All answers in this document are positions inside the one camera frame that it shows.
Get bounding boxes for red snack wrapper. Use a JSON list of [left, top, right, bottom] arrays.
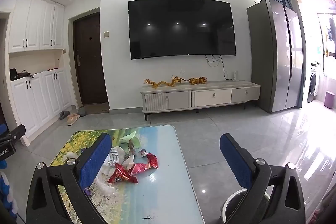
[[108, 163, 139, 184]]

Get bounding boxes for hanging clothes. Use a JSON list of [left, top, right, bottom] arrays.
[[324, 14, 336, 57]]

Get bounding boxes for white washing machine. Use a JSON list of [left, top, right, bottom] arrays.
[[307, 62, 322, 104]]

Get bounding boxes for golden tiger figure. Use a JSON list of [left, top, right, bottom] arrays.
[[189, 77, 208, 85]]

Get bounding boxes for white hallway cabinet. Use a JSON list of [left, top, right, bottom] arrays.
[[8, 0, 76, 147]]

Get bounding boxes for black wall television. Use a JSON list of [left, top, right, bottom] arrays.
[[128, 0, 236, 60]]

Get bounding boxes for white grey television cabinet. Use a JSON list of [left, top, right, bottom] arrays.
[[140, 80, 261, 122]]

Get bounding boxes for short golden dragon figure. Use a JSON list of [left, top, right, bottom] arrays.
[[168, 76, 188, 87]]

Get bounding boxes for dark brown entrance door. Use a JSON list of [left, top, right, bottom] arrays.
[[73, 12, 109, 106]]

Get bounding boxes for white tissue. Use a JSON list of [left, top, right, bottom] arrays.
[[62, 151, 79, 166], [96, 145, 137, 196]]

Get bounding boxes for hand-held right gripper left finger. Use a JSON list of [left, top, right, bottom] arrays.
[[26, 133, 113, 224]]

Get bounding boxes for white rimmed trash can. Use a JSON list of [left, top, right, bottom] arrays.
[[221, 189, 271, 224]]

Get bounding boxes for white printed food packet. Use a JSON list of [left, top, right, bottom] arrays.
[[108, 147, 119, 165]]

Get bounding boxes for purple pedal bin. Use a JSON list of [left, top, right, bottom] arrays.
[[324, 91, 335, 109]]

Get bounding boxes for brown bag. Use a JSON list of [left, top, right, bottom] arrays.
[[16, 70, 34, 79]]

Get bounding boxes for long golden dragon figure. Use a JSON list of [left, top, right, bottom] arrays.
[[143, 79, 168, 89]]

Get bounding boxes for grey double door refrigerator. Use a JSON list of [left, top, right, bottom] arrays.
[[246, 0, 306, 114]]

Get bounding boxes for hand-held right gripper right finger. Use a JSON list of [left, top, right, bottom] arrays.
[[219, 133, 306, 224]]

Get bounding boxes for person's left hand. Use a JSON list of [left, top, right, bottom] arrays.
[[0, 161, 18, 216]]

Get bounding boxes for black television cable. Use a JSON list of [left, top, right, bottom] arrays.
[[205, 55, 234, 81]]

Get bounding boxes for pink-red snack wrapper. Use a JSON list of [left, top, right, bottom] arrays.
[[131, 153, 159, 174]]

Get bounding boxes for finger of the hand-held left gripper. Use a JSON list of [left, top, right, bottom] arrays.
[[0, 124, 27, 144]]

